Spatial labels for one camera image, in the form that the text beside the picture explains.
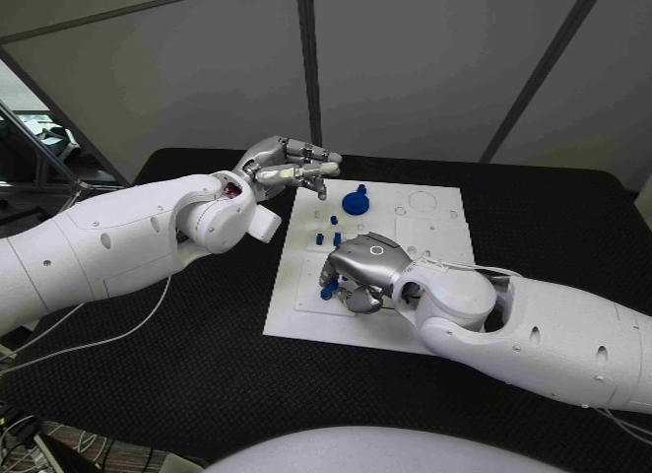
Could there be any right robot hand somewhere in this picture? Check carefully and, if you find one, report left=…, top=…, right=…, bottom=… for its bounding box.
left=319, top=232, right=415, bottom=315

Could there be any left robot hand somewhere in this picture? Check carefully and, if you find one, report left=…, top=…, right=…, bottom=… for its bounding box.
left=232, top=135, right=343, bottom=203

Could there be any white task board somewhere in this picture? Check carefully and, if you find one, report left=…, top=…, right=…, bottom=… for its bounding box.
left=263, top=178, right=479, bottom=357

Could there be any blue gear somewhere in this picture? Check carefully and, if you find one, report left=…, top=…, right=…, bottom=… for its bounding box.
left=340, top=183, right=372, bottom=216

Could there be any metal tripod stand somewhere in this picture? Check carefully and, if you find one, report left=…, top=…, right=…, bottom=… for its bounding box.
left=0, top=84, right=129, bottom=219

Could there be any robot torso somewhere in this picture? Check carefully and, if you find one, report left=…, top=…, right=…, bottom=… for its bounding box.
left=201, top=425, right=573, bottom=473

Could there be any white cable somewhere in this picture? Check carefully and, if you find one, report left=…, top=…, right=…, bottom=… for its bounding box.
left=583, top=404, right=652, bottom=444
left=417, top=254, right=524, bottom=278
left=0, top=275, right=173, bottom=378

